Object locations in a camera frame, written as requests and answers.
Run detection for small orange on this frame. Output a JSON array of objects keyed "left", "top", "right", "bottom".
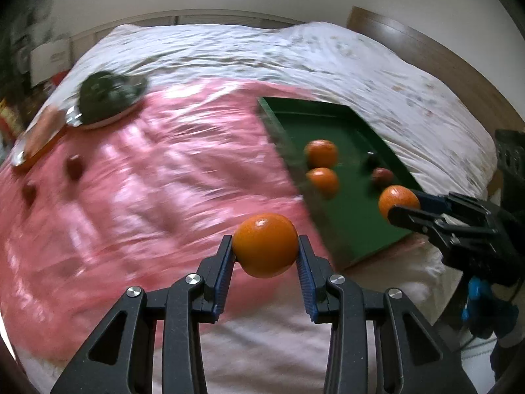
[{"left": 231, "top": 213, "right": 299, "bottom": 278}]

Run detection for dark plum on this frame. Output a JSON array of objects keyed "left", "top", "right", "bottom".
[{"left": 362, "top": 151, "right": 379, "bottom": 173}]

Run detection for smooth orange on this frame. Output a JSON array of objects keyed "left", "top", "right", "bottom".
[{"left": 306, "top": 167, "right": 340, "bottom": 199}]

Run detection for large orange with stem dimple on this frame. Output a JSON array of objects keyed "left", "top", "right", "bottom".
[{"left": 304, "top": 140, "right": 338, "bottom": 168}]

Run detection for dark red apple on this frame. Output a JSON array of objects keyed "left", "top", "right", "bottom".
[{"left": 65, "top": 155, "right": 85, "bottom": 182}]

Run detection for white floral bed quilt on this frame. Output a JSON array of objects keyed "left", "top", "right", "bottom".
[{"left": 19, "top": 23, "right": 496, "bottom": 393}]

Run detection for green rectangular tray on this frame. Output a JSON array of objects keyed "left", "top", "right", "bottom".
[{"left": 258, "top": 97, "right": 420, "bottom": 269}]

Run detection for pink plastic sheet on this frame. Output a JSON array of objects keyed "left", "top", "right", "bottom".
[{"left": 1, "top": 79, "right": 326, "bottom": 361}]

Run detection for wooden headboard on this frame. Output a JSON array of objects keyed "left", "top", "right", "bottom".
[{"left": 346, "top": 6, "right": 524, "bottom": 134}]

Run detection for white blue rimmed plate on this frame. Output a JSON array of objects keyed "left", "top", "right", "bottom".
[{"left": 66, "top": 81, "right": 150, "bottom": 130}]

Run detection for orange rimmed plate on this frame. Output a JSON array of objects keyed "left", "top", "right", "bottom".
[{"left": 10, "top": 105, "right": 66, "bottom": 171}]

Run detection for green leafy vegetable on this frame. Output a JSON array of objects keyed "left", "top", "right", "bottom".
[{"left": 77, "top": 71, "right": 149, "bottom": 124}]

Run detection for carrot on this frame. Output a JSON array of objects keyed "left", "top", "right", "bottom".
[{"left": 23, "top": 105, "right": 65, "bottom": 159}]

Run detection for white cardboard box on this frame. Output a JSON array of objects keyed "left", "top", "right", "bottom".
[{"left": 29, "top": 39, "right": 71, "bottom": 87}]

